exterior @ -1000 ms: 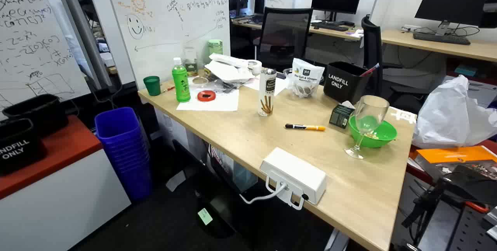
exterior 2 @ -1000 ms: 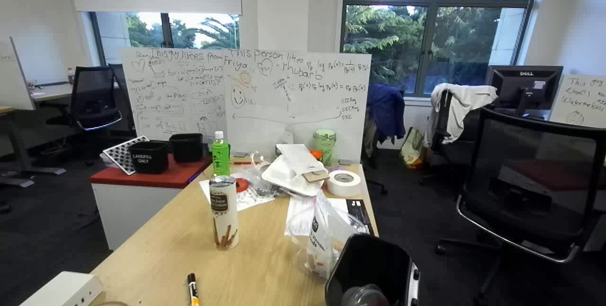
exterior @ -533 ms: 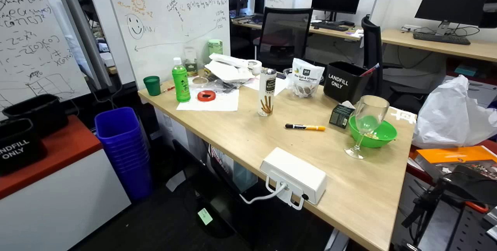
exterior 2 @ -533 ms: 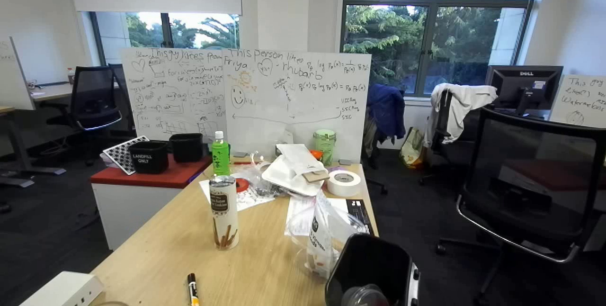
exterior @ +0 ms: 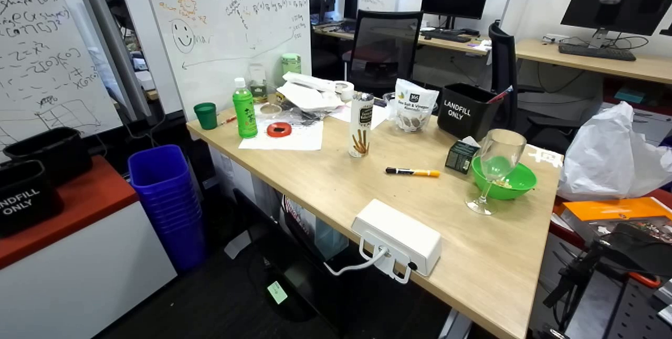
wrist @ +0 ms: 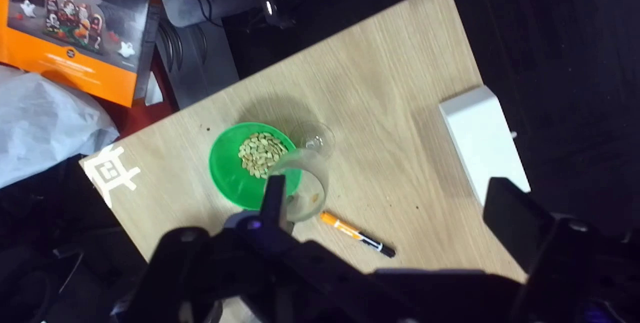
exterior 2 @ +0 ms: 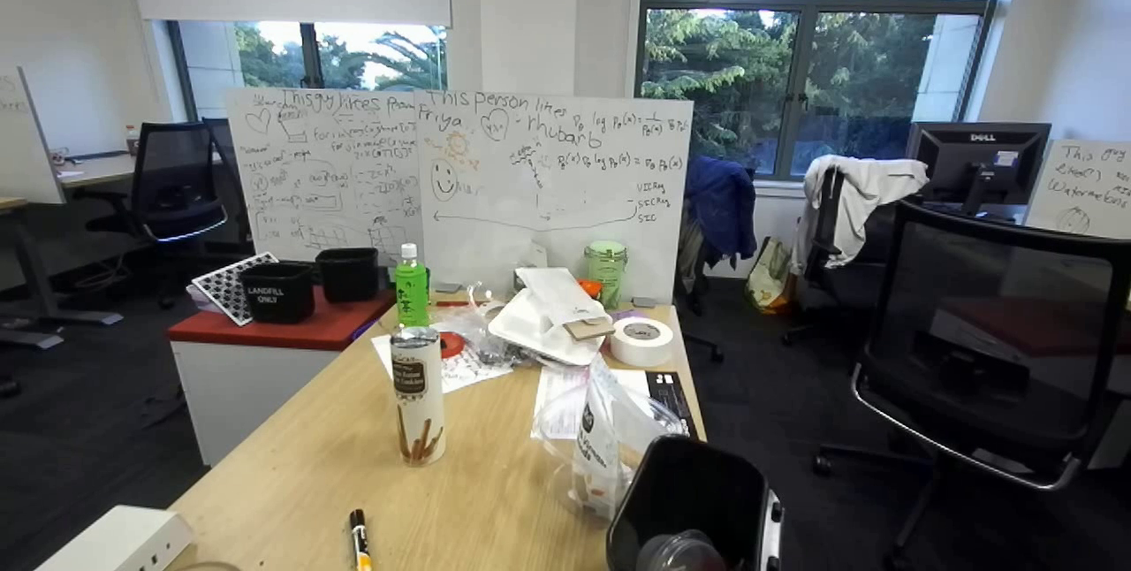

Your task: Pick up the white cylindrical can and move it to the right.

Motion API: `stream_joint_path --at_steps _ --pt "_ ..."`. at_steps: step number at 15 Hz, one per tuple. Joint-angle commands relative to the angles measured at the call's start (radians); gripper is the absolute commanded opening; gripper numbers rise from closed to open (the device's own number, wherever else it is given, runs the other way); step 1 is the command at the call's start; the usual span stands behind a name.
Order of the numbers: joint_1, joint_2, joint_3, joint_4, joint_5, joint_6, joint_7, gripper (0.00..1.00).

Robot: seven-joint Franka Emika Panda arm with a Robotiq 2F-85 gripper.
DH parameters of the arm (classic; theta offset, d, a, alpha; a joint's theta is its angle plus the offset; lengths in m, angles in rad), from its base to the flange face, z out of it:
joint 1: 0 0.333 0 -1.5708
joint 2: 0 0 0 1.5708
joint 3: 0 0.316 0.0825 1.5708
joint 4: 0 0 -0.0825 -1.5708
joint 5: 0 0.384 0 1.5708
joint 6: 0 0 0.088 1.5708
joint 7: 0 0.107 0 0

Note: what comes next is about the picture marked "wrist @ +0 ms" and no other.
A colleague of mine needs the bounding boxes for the green plastic bowl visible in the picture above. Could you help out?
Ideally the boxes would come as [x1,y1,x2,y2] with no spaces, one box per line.
[208,122,303,211]

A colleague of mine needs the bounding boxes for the white tape mark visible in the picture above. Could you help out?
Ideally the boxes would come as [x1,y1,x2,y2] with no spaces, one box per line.
[82,144,142,209]

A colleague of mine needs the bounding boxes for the white translucent cylindrical can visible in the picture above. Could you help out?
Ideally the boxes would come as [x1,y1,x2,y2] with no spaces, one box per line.
[267,148,330,224]

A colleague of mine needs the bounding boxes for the clear plastic cup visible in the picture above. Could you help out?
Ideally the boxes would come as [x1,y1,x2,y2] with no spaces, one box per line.
[289,121,337,160]

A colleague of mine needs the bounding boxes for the white plastic bag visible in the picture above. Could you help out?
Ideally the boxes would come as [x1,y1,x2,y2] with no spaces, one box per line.
[0,65,121,190]

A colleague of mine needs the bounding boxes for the orange and black marker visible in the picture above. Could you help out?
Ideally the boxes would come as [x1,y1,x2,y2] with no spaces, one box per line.
[320,211,397,259]

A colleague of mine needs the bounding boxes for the orange and black printed box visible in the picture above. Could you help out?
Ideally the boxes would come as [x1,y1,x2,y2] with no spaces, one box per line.
[0,0,162,108]

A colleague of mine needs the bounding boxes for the heap of pale seeds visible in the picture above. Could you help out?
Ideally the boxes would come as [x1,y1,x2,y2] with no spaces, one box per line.
[237,132,290,180]

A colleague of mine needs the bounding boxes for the white rectangular box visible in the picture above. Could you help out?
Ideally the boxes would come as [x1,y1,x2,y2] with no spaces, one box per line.
[439,85,532,207]

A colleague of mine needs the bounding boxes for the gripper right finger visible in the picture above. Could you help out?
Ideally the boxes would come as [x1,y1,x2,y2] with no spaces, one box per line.
[482,176,640,323]

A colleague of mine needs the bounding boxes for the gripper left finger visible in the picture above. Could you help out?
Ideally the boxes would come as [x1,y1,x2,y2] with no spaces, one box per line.
[124,174,373,323]

